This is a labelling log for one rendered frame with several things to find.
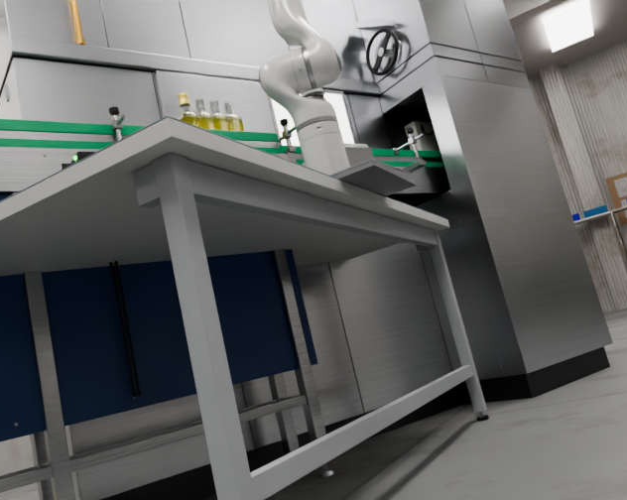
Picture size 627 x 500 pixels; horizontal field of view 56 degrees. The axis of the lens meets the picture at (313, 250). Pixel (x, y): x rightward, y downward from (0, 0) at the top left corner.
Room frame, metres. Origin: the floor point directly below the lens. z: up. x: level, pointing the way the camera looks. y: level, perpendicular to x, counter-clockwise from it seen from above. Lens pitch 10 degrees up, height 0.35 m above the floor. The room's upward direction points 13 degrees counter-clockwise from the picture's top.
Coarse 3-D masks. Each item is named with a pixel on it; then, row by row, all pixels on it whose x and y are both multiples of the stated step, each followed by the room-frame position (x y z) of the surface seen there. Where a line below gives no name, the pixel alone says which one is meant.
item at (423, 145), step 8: (416, 128) 2.74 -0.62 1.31; (424, 128) 2.78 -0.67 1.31; (432, 128) 2.81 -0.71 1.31; (408, 136) 2.78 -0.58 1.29; (416, 136) 2.75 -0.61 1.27; (424, 136) 2.77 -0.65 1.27; (432, 136) 2.80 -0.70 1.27; (416, 144) 2.76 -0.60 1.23; (424, 144) 2.76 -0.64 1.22; (432, 144) 2.79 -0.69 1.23
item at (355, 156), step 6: (348, 150) 1.88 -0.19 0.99; (354, 150) 1.89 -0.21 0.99; (360, 150) 1.91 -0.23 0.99; (366, 150) 1.93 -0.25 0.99; (348, 156) 1.87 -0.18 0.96; (354, 156) 1.89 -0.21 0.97; (360, 156) 1.91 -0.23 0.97; (366, 156) 1.92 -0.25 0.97; (372, 156) 1.94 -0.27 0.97; (354, 162) 1.89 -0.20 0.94; (360, 162) 1.90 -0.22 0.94
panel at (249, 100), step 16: (160, 80) 1.99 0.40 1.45; (176, 80) 2.03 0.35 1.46; (192, 80) 2.08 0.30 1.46; (208, 80) 2.12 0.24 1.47; (224, 80) 2.16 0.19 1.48; (240, 80) 2.21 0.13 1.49; (160, 96) 2.00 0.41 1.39; (176, 96) 2.02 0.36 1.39; (192, 96) 2.07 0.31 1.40; (208, 96) 2.11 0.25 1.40; (224, 96) 2.15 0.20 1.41; (240, 96) 2.20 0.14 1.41; (256, 96) 2.24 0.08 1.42; (176, 112) 2.02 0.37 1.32; (208, 112) 2.10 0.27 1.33; (224, 112) 2.14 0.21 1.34; (240, 112) 2.19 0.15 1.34; (256, 112) 2.23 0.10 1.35; (272, 112) 2.28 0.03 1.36; (256, 128) 2.22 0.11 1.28; (272, 128) 2.27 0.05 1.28; (352, 128) 2.54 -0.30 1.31
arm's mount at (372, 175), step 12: (348, 168) 1.36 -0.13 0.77; (360, 168) 1.35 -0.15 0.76; (372, 168) 1.35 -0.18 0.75; (384, 168) 1.39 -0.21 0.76; (396, 168) 1.48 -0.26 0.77; (348, 180) 1.40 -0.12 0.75; (360, 180) 1.43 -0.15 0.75; (372, 180) 1.45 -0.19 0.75; (384, 180) 1.48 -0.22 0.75; (396, 180) 1.51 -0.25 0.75; (408, 180) 1.55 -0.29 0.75; (384, 192) 1.61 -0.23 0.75
